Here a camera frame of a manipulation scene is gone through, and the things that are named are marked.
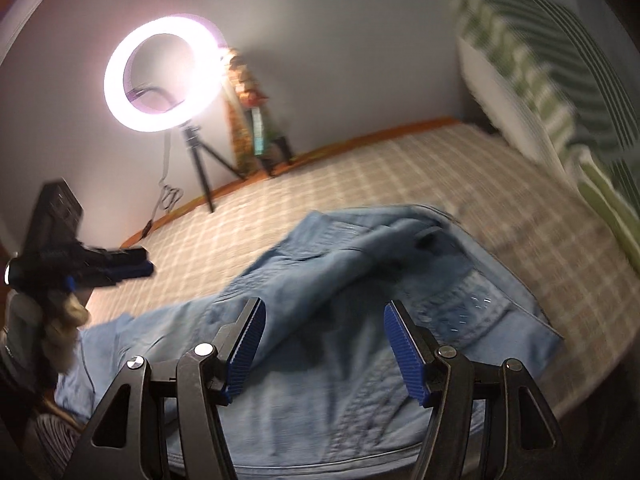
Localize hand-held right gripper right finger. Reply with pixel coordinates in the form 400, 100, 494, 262
383, 300, 576, 480

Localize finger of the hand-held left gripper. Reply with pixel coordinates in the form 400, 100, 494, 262
97, 264, 155, 290
100, 245, 151, 267

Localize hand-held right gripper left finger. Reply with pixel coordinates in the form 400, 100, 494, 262
62, 297, 267, 480

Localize light blue denim pants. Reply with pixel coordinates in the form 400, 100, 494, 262
52, 204, 563, 466

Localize person's left hand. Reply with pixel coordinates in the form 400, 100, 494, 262
42, 292, 92, 376

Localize black tripod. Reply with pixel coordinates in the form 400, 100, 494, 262
182, 122, 273, 213

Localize beige checkered bed blanket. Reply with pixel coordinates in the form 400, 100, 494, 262
85, 122, 640, 461

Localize person's striped clothing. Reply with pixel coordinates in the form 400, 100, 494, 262
22, 400, 101, 480

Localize colourful hanging cloths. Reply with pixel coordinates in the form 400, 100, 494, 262
222, 47, 293, 177

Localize green white striped throw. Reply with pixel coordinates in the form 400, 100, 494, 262
442, 0, 640, 281

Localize ring light cable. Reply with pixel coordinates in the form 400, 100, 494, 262
141, 135, 184, 237

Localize white ring light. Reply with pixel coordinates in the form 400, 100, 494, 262
103, 12, 228, 133

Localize wooden bed frame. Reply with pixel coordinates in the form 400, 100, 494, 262
120, 116, 463, 250

